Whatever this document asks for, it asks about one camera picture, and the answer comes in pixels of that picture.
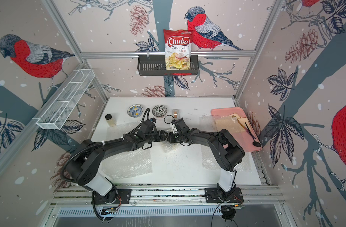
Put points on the pink plastic tray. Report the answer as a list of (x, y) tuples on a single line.
[(244, 139)]

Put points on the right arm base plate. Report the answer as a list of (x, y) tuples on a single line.
[(218, 195)]

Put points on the red cassava chips bag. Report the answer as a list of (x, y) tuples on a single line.
[(178, 46)]

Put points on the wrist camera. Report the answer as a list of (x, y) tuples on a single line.
[(179, 126), (147, 127)]

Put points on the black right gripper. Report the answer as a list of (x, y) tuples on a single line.
[(169, 138)]

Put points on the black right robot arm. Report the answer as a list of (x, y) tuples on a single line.
[(225, 149)]

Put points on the gold spoon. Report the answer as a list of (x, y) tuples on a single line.
[(239, 120)]

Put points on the white mesh wall shelf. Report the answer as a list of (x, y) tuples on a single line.
[(67, 98)]

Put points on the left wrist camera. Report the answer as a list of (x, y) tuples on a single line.
[(147, 127)]

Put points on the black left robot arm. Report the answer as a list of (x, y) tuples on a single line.
[(82, 168)]

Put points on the glass jar black lid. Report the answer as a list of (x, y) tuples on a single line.
[(110, 120)]

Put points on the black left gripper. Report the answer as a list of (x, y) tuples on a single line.
[(159, 138)]

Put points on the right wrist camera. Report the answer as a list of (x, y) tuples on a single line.
[(179, 126)]

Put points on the bubble wrap sheet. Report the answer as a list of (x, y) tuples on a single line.
[(127, 164), (169, 147), (209, 162)]

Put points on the blue yellow patterned bowl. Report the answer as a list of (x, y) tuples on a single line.
[(135, 111)]

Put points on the pink floral leaf bowl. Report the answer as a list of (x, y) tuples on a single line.
[(159, 111)]

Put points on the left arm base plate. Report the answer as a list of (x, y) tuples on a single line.
[(116, 196)]

